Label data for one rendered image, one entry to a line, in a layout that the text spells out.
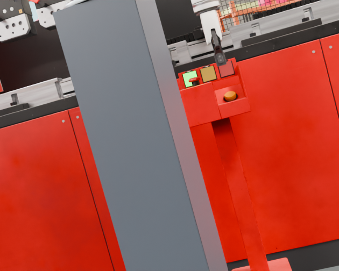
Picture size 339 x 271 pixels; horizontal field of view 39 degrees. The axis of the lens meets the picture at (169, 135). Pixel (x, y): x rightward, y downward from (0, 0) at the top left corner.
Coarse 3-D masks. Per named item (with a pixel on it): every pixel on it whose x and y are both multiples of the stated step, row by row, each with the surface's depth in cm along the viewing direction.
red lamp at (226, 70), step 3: (228, 63) 163; (231, 63) 163; (219, 66) 163; (222, 66) 163; (225, 66) 163; (228, 66) 163; (231, 66) 163; (222, 69) 163; (225, 69) 163; (228, 69) 163; (231, 69) 163; (222, 72) 164; (225, 72) 163; (228, 72) 163; (231, 72) 163; (222, 75) 164; (225, 75) 164
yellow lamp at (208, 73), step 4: (204, 68) 164; (208, 68) 164; (212, 68) 164; (204, 72) 164; (208, 72) 164; (212, 72) 164; (204, 76) 164; (208, 76) 164; (212, 76) 164; (204, 80) 164; (208, 80) 164
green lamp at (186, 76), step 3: (192, 72) 165; (195, 72) 164; (183, 75) 165; (186, 75) 165; (189, 75) 165; (192, 75) 165; (195, 75) 165; (186, 78) 165; (189, 78) 165; (186, 81) 165; (186, 84) 165; (189, 84) 165
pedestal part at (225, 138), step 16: (224, 128) 155; (224, 144) 156; (224, 160) 156; (240, 160) 156; (240, 176) 156; (240, 192) 157; (240, 208) 157; (240, 224) 158; (256, 224) 157; (256, 240) 158; (256, 256) 158
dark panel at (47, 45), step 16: (160, 0) 242; (176, 0) 241; (160, 16) 243; (176, 16) 242; (192, 16) 241; (48, 32) 251; (176, 32) 242; (192, 32) 241; (0, 48) 256; (16, 48) 255; (32, 48) 253; (48, 48) 252; (0, 64) 257; (16, 64) 256; (32, 64) 254; (48, 64) 253; (64, 64) 252; (0, 80) 258; (16, 80) 257; (32, 80) 255
